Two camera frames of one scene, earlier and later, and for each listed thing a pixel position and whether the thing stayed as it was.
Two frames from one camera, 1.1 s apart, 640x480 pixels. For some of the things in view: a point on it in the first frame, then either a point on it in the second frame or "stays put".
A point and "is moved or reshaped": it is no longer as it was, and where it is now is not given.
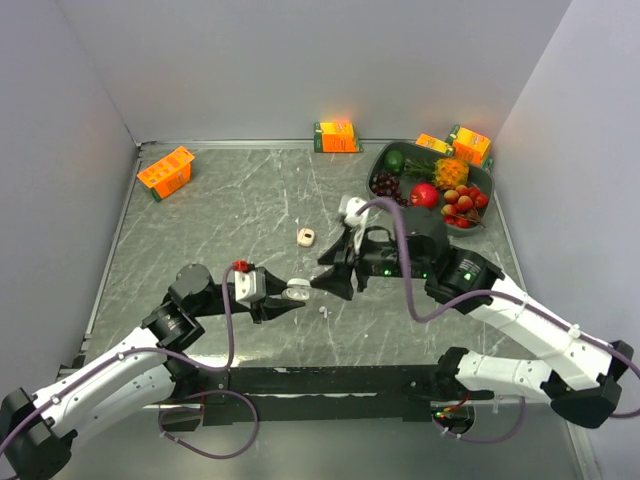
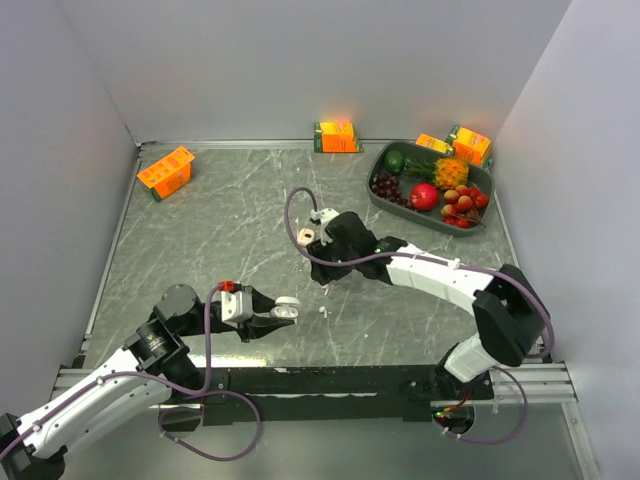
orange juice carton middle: (336, 137) stays put
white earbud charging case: (297, 289) is moved or reshaped
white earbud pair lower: (324, 309) stays put
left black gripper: (272, 307) → (259, 325)
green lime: (394, 161) stays put
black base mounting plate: (355, 395) stays put
